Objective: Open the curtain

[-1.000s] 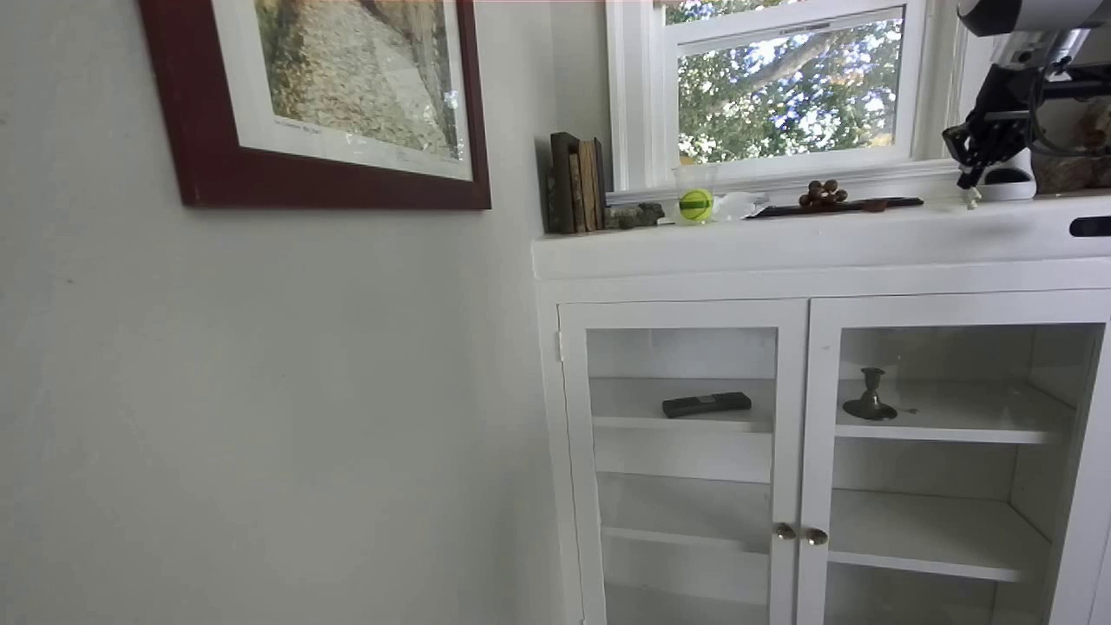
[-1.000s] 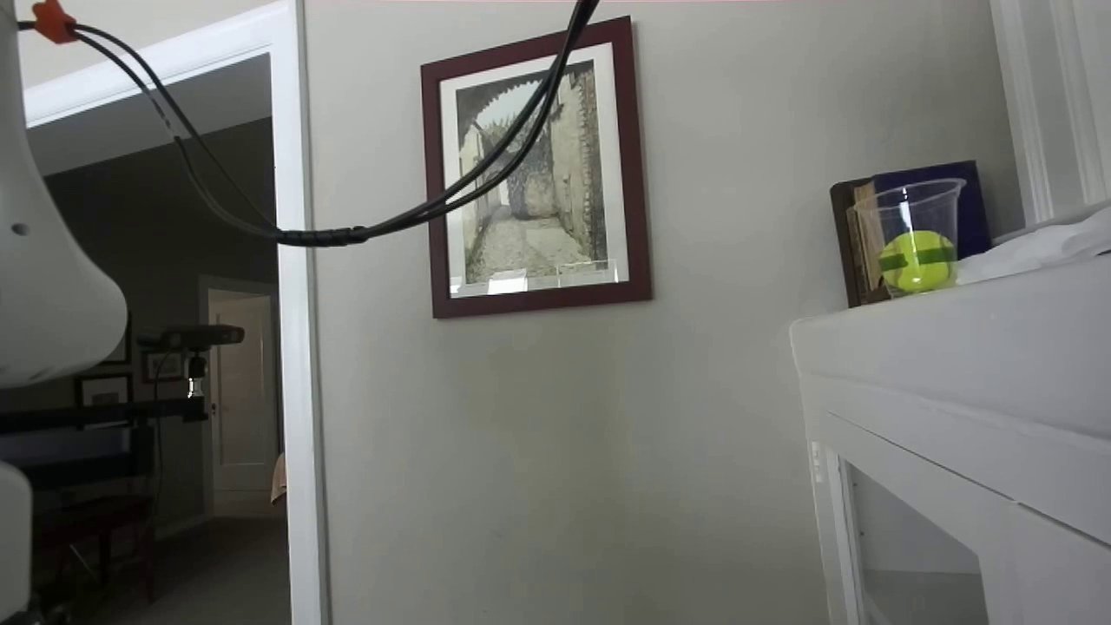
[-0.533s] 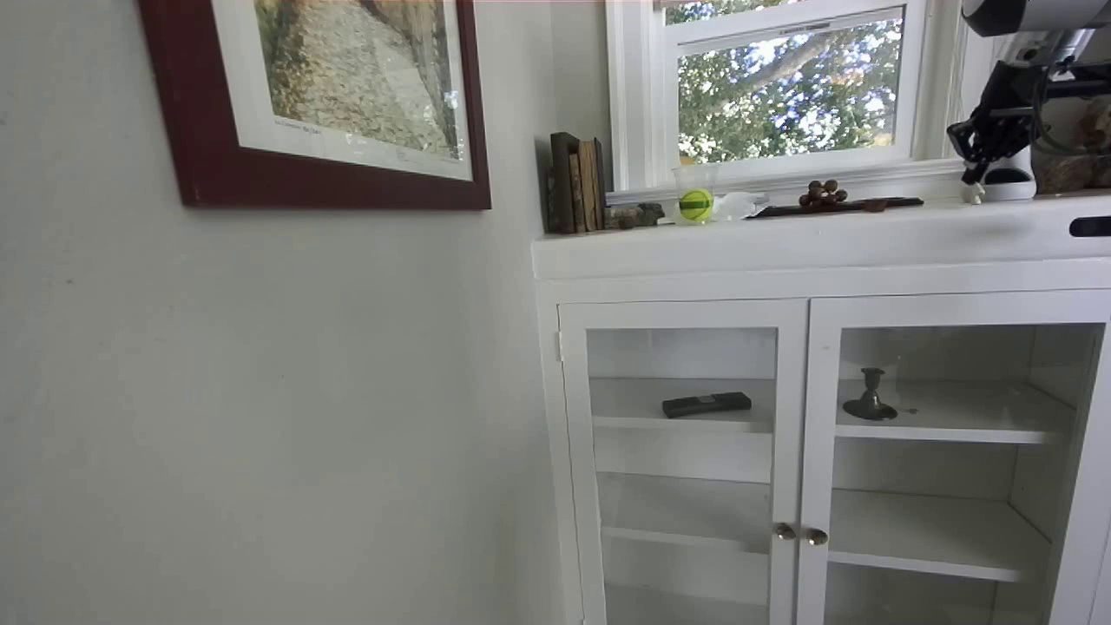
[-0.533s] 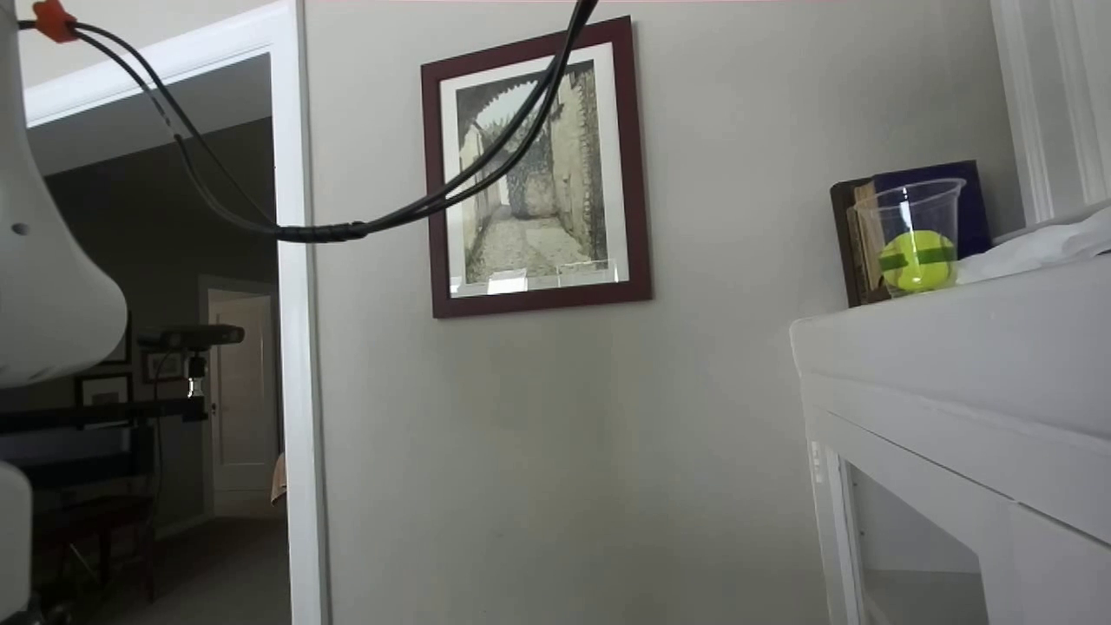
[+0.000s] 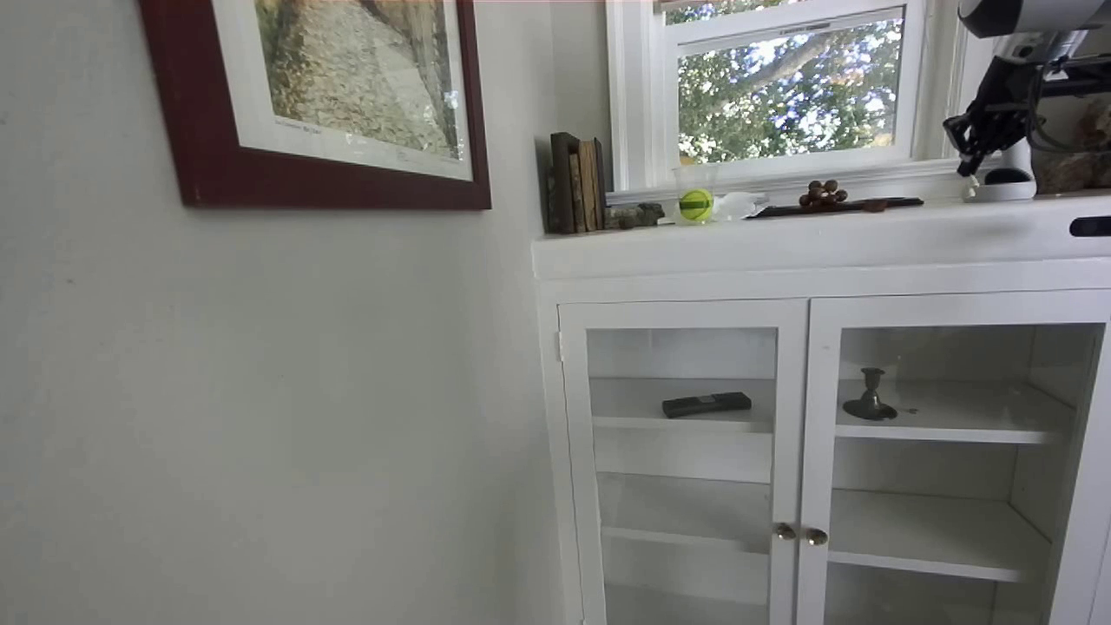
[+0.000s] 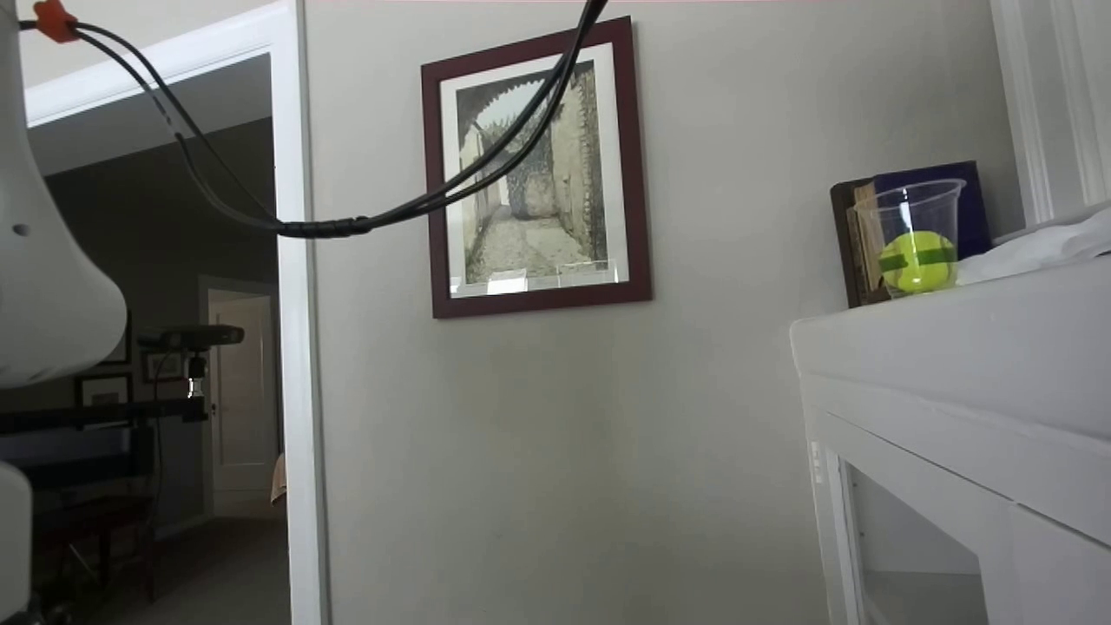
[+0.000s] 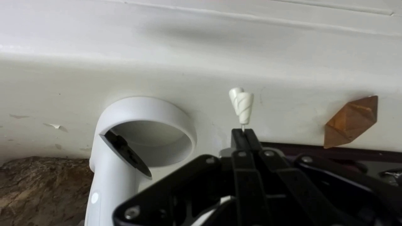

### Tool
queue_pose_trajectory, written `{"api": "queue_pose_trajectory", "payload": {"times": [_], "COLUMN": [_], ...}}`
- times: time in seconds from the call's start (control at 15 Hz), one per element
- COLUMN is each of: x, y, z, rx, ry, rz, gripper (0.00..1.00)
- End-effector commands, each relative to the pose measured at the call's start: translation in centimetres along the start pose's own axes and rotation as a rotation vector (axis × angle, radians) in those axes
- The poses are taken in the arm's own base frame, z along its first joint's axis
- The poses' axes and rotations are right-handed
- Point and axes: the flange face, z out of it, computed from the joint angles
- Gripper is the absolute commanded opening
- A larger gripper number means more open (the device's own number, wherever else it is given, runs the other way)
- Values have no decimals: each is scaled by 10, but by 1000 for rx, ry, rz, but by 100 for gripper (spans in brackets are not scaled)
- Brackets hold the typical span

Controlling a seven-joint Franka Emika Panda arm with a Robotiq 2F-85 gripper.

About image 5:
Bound white crumpled cloth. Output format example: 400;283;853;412
709;189;775;227

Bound yellow green tennis ball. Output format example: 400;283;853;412
676;184;719;227

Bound small dark ornament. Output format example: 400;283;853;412
608;198;671;232

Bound white window frame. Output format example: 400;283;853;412
601;0;1000;211

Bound white standing camera device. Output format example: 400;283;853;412
963;136;1040;210

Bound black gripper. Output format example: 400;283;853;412
942;49;1050;180

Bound dark red framed picture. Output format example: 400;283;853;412
135;0;495;217

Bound dark metal candle holder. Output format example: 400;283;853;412
841;366;903;425

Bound brown book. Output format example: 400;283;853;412
576;136;611;238

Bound brown pine cones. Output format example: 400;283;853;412
795;176;852;217

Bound black remote control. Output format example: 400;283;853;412
656;389;757;425

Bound dark flat tray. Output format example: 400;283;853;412
745;194;927;224

